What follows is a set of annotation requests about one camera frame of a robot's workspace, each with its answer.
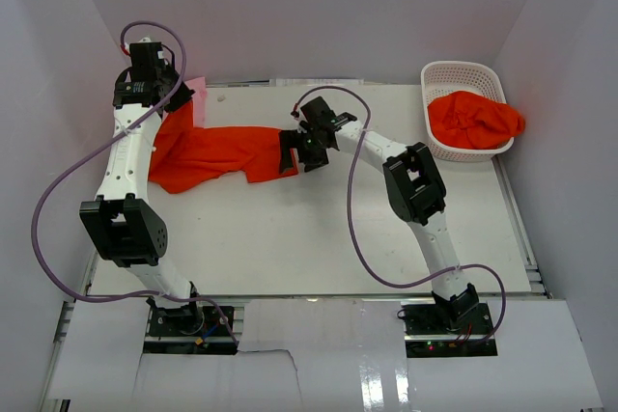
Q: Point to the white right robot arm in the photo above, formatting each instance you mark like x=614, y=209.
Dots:
x=415, y=191

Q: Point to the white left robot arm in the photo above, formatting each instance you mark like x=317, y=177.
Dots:
x=119, y=220

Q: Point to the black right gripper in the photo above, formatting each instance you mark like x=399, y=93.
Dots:
x=293, y=140

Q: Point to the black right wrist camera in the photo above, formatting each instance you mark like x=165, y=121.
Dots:
x=317, y=112

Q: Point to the white paper strip at wall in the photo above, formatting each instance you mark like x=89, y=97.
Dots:
x=313, y=82

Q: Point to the white perforated plastic basket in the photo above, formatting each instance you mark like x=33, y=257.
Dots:
x=441, y=78

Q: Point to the orange t shirt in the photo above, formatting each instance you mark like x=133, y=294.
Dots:
x=464, y=120
x=186, y=155

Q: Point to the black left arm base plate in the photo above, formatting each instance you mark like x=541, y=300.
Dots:
x=184, y=333

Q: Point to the folded pink t shirt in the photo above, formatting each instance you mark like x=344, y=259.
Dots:
x=198, y=86

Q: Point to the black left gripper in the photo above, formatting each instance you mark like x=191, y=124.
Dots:
x=184, y=96

